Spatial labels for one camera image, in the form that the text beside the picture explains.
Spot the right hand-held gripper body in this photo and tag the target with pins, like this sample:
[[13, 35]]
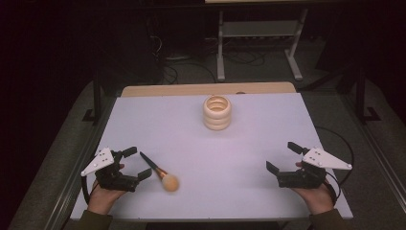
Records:
[[303, 177]]

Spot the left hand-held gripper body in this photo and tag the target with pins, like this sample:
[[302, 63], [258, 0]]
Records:
[[111, 180]]

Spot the cream ribbed brush holder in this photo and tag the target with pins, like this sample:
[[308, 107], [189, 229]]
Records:
[[217, 119]]

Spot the person's left hand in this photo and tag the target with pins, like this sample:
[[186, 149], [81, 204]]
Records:
[[103, 199]]

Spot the person's right hand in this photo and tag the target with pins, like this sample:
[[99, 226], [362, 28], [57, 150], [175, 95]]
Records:
[[316, 199]]

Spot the white table board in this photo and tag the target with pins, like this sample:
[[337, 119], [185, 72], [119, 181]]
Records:
[[204, 153]]

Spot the black metal stand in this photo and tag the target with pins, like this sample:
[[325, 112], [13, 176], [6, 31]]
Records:
[[361, 96], [96, 96]]

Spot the wooden table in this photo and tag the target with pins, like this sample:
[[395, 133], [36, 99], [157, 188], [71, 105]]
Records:
[[178, 90]]

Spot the white metal stand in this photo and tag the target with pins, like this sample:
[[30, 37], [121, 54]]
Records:
[[260, 28]]

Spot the metal frame rail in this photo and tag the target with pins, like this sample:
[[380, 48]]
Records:
[[376, 150], [75, 172]]

